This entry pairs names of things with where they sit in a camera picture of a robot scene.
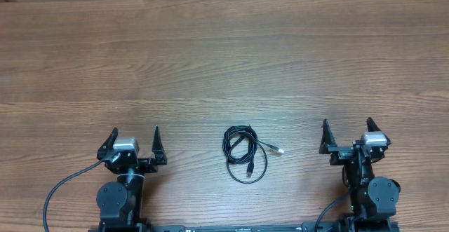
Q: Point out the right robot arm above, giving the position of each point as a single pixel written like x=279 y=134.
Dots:
x=373 y=199

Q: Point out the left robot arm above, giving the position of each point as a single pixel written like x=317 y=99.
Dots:
x=120 y=202

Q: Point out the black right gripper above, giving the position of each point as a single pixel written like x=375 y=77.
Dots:
x=339 y=153

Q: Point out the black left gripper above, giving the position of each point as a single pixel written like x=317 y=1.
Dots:
x=150 y=166

